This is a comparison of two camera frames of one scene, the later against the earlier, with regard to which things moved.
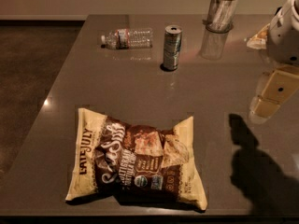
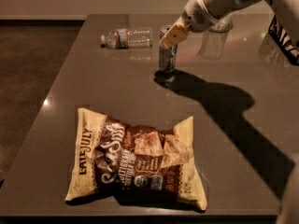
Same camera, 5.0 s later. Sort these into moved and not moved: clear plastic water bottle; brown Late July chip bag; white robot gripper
Moved: white robot gripper
Not moved: brown Late July chip bag; clear plastic water bottle
